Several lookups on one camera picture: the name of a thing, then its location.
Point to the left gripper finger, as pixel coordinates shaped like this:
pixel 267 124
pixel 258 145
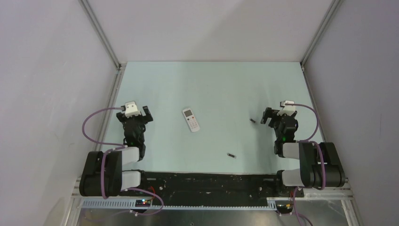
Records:
pixel 147 117
pixel 121 117

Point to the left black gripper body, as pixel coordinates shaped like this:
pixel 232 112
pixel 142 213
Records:
pixel 140 122

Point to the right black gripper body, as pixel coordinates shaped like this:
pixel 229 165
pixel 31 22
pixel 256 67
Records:
pixel 275 123

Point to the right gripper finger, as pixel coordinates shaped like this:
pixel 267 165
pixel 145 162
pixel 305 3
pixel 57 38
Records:
pixel 293 115
pixel 267 114

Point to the white remote control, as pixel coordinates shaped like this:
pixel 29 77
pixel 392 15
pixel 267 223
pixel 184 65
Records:
pixel 191 120

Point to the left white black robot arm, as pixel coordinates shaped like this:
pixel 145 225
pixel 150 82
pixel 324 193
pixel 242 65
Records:
pixel 102 174

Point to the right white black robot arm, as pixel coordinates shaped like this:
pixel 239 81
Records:
pixel 319 163

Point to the left controller board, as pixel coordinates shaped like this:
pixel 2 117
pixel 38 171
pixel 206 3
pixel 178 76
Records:
pixel 143 203

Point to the controller board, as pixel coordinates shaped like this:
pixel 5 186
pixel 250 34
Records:
pixel 143 203
pixel 284 209

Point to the right controller board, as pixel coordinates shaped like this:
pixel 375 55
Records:
pixel 284 209

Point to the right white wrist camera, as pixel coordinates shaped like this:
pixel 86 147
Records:
pixel 287 107

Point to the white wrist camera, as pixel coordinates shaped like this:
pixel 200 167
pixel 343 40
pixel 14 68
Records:
pixel 287 107
pixel 130 109

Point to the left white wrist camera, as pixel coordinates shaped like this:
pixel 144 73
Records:
pixel 130 109

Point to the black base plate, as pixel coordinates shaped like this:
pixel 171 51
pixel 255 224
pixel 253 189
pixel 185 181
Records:
pixel 214 190

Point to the left aluminium frame rail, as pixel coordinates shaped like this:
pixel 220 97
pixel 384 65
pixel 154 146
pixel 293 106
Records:
pixel 119 67

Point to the aluminium frame rail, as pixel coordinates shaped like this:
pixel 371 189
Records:
pixel 119 67
pixel 328 17

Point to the right aluminium frame rail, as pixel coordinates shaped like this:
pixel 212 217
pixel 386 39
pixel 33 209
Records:
pixel 328 17

